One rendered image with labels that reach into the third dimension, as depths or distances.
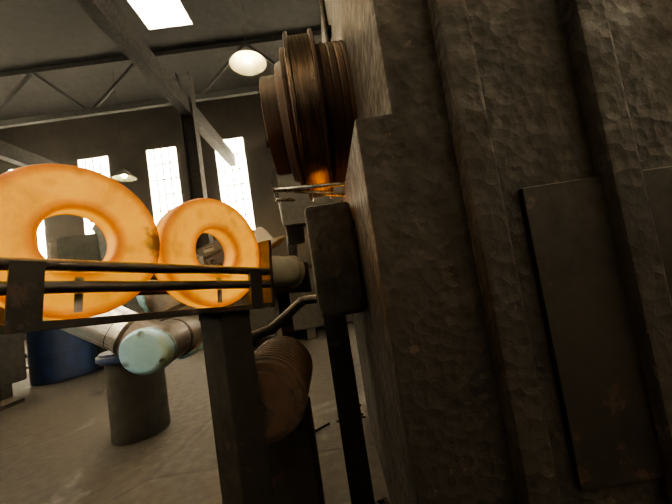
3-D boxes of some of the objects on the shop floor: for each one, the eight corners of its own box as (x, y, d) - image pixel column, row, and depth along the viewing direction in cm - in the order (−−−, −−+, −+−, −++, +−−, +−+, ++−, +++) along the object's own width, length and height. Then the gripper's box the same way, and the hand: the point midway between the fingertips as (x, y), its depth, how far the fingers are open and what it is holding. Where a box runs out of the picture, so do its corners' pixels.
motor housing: (345, 583, 65) (308, 329, 69) (353, 740, 43) (298, 355, 47) (284, 594, 65) (250, 338, 68) (261, 758, 43) (213, 369, 46)
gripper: (190, 249, 74) (269, 210, 75) (205, 252, 83) (276, 217, 84) (205, 281, 74) (285, 241, 75) (219, 280, 83) (290, 245, 84)
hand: (280, 240), depth 80 cm, fingers closed
